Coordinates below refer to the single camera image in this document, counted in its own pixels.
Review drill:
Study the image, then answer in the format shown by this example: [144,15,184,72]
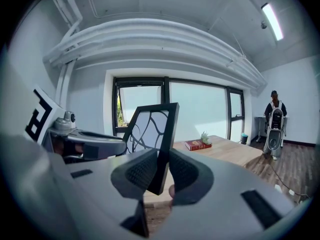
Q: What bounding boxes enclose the white ceiling pipes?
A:
[42,17,268,95]

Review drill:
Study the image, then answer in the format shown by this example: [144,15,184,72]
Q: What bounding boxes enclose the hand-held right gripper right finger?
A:
[149,148,297,240]

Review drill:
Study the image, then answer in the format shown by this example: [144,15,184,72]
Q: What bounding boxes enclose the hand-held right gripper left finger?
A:
[66,148,159,240]

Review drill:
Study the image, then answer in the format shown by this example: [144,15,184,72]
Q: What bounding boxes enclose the black framed window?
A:
[112,76,245,143]

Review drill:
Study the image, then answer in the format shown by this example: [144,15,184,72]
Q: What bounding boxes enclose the black picture frame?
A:
[121,102,180,196]

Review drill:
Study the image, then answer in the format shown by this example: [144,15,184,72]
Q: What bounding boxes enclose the ceiling tube light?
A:
[260,2,285,42]

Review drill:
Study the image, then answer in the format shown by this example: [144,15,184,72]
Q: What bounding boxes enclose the white desk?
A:
[254,114,290,143]

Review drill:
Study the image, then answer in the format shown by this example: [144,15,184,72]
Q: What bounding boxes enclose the red book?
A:
[184,139,213,152]

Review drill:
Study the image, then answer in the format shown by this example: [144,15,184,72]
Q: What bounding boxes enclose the person's left hand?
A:
[52,136,85,158]

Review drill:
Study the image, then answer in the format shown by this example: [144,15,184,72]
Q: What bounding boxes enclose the white flower bunch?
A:
[200,131,213,146]

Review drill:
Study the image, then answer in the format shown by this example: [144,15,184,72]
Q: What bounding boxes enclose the black floor cable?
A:
[262,151,312,200]

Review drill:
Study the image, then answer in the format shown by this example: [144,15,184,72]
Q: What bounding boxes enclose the white and black machine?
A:
[263,108,286,161]

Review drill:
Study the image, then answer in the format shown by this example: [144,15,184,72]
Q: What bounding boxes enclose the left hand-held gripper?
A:
[23,83,127,165]

